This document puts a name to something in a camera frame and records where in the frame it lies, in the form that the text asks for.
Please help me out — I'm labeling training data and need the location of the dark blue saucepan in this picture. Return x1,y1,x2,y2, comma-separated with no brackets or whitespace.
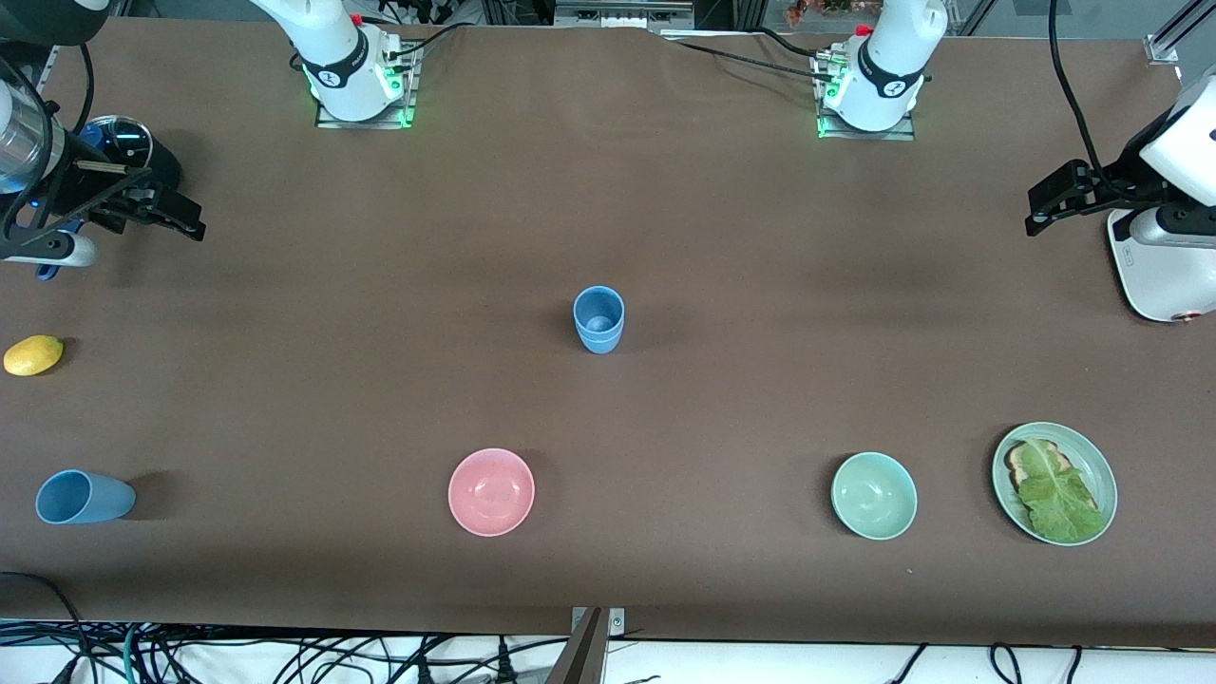
36,141,182,282

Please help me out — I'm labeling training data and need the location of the dark blue lidded pot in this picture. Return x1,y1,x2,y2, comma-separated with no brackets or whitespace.
81,115,154,181

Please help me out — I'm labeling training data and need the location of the white toaster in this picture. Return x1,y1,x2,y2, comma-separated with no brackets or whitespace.
1107,207,1216,325

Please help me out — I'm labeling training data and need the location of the yellow lemon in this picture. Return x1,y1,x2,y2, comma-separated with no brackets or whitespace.
3,334,65,377

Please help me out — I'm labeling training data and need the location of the green plate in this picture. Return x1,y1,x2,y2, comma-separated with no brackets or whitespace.
992,422,1119,547

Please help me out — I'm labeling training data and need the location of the toasted bread slice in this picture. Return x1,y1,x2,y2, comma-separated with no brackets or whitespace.
1005,439,1098,509

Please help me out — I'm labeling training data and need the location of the green lettuce leaf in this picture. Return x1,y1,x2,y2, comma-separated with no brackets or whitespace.
1016,440,1109,544

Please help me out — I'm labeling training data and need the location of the mint green bowl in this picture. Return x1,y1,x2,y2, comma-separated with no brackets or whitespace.
830,451,919,542

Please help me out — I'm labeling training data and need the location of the pink bowl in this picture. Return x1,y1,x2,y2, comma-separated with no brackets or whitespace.
447,447,536,538

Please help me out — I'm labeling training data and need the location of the grey power strip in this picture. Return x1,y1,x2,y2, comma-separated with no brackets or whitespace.
554,0,696,31

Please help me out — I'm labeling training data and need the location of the aluminium frame profile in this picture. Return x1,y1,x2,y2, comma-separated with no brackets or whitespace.
1145,0,1216,66
28,43,72,96

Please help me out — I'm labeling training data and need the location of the silver table edge bracket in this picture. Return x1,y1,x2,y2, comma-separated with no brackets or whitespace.
570,607,626,637

